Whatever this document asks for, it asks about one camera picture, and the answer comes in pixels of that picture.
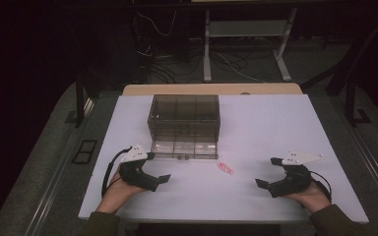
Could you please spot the dark round table grommet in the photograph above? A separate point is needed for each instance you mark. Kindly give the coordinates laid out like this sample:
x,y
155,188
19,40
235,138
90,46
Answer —
x,y
244,93

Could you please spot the smoky clear drawer cabinet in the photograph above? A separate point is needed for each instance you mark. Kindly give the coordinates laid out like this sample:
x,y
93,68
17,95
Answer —
x,y
184,118

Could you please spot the person's right hand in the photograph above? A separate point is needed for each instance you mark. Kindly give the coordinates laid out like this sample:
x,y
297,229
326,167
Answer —
x,y
310,198

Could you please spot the person's left hand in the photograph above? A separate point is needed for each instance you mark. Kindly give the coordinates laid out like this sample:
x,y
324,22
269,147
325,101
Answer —
x,y
124,191

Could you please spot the wooden table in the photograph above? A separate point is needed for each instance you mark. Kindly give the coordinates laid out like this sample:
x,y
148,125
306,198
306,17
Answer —
x,y
210,89

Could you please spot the black metal stand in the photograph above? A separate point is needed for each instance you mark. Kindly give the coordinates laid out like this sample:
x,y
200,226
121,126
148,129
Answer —
x,y
351,101

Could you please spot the white metal stand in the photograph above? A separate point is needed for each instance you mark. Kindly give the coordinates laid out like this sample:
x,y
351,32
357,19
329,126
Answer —
x,y
247,29

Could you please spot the white board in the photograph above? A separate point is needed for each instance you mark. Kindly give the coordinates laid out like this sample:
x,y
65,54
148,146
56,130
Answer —
x,y
259,131

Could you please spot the small red patterned packet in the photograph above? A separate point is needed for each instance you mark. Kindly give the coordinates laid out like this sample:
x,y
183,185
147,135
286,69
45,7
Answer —
x,y
225,167

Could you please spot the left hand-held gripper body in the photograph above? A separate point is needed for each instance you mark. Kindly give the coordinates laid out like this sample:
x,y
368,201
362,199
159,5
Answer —
x,y
132,171

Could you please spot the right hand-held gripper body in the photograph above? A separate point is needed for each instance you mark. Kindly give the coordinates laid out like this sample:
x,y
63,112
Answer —
x,y
293,178

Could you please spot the black rectangular floor frame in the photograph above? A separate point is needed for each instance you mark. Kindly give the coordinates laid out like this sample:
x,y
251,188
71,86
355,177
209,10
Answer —
x,y
84,151

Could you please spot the clear plastic drawer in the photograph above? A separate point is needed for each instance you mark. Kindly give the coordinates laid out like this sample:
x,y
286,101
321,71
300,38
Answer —
x,y
184,150

